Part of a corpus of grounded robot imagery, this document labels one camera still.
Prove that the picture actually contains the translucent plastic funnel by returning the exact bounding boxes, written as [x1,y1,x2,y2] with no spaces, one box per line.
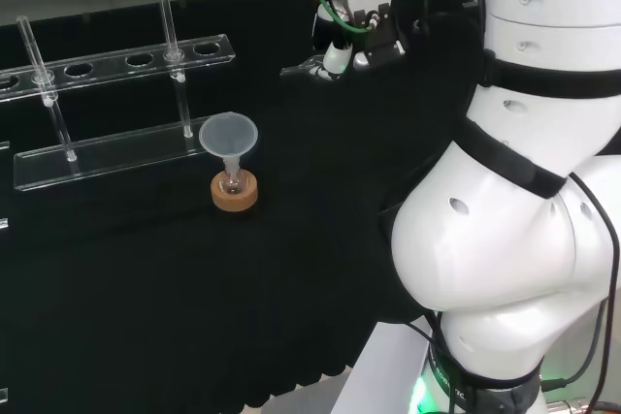
[198,112,259,174]

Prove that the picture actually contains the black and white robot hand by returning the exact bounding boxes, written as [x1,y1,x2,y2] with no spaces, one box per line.
[312,0,409,77]

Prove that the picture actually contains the black bench cloth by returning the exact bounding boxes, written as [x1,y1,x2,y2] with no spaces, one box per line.
[0,0,489,409]

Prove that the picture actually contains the small round-bottom glass flask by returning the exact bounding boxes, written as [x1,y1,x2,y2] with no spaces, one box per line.
[218,169,245,195]

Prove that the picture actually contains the clear acrylic funnel stand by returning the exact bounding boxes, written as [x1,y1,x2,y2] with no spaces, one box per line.
[0,0,239,193]

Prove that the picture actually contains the cork ring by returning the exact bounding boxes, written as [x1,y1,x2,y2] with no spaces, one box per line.
[210,172,259,213]

